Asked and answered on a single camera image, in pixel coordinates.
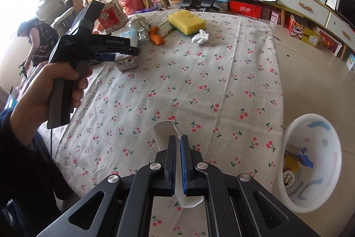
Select white paper bag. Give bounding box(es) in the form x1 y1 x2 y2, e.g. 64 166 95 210
126 14 151 40

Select white tissue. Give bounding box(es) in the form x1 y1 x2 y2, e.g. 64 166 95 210
191 30 210 46

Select white plastic trash bin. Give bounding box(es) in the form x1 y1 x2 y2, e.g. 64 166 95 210
272 114 342 213

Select person's left hand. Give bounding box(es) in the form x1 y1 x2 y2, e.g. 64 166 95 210
10 63 93 147

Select person in plaid coat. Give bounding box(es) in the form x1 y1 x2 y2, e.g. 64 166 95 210
17 17 59 71

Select small white cardboard box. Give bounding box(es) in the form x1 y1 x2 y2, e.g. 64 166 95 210
114 54 139 72

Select red label seed jar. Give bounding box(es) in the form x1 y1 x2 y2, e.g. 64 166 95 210
98 0 129 33

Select red bucket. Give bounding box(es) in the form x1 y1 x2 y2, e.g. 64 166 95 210
118 0 146 15

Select cherry print tablecloth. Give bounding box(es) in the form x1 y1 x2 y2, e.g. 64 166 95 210
37 8 285 237

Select yellow green sponge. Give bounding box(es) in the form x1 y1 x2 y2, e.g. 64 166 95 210
168 10 206 36

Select dark blue left sleeve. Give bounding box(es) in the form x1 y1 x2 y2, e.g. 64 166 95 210
1 109 73 236

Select red gift box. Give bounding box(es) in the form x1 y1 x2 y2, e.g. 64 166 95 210
229 1 262 19

